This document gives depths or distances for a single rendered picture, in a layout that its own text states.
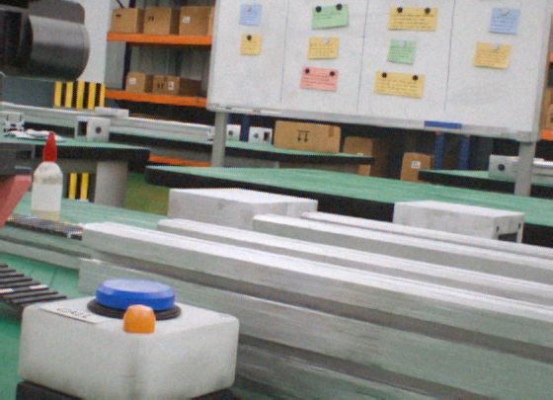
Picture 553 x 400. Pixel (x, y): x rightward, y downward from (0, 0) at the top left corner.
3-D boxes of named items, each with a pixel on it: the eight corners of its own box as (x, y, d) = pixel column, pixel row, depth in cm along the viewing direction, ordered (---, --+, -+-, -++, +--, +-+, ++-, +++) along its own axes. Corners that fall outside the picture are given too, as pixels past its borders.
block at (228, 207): (140, 300, 82) (150, 189, 81) (228, 287, 92) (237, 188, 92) (225, 321, 77) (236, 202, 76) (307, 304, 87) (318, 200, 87)
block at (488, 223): (372, 302, 92) (383, 202, 91) (421, 289, 102) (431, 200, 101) (473, 322, 87) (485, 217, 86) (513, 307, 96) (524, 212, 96)
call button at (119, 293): (76, 319, 49) (80, 280, 49) (130, 310, 52) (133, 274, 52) (135, 335, 47) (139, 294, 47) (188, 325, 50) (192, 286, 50)
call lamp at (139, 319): (116, 329, 45) (118, 303, 45) (137, 324, 46) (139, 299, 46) (139, 335, 44) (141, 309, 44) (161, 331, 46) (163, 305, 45)
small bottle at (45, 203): (58, 224, 125) (65, 133, 124) (29, 222, 125) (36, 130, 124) (59, 221, 129) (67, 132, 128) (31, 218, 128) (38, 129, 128)
